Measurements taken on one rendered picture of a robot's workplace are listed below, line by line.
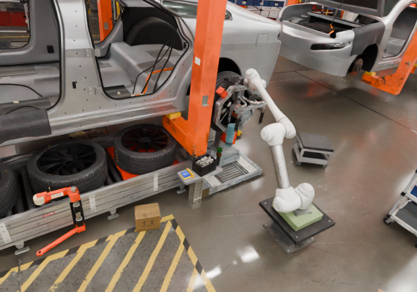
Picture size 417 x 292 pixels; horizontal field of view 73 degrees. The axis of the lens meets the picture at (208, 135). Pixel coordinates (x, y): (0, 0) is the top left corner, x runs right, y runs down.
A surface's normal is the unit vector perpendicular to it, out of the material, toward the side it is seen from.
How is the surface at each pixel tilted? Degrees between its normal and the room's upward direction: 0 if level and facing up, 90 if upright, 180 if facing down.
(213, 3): 90
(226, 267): 0
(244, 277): 0
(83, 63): 87
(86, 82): 90
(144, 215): 0
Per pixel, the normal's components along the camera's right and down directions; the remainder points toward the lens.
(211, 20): 0.56, 0.50
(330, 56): -0.27, 0.48
